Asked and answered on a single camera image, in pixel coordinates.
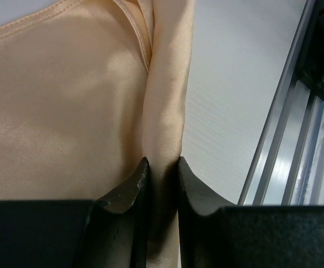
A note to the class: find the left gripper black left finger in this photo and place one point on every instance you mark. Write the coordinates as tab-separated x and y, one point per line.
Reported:
107	232

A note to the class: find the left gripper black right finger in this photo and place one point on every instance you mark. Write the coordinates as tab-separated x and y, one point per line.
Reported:
217	233

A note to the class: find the peach cloth napkin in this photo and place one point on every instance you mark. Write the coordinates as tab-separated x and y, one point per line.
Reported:
87	89

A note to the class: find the aluminium front frame rail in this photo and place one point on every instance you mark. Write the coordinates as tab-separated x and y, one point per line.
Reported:
288	164

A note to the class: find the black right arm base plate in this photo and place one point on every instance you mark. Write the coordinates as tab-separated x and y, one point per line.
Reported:
310	63

